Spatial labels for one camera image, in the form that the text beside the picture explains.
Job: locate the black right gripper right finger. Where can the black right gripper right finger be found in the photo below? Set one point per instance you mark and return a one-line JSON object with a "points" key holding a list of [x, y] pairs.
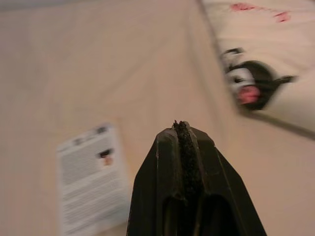
{"points": [[221, 196]]}

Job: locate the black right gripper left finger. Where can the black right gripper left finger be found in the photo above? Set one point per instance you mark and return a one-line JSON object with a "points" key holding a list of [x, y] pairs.
{"points": [[157, 186]]}

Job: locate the white printed paperback book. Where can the white printed paperback book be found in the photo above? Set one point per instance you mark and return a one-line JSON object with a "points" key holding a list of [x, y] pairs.
{"points": [[91, 177]]}

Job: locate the bed with beige sheet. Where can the bed with beige sheet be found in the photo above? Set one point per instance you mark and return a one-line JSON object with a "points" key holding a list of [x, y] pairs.
{"points": [[98, 61]]}

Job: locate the cream cartoon print quilt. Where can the cream cartoon print quilt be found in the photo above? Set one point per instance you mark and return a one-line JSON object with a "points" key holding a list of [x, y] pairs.
{"points": [[270, 37]]}

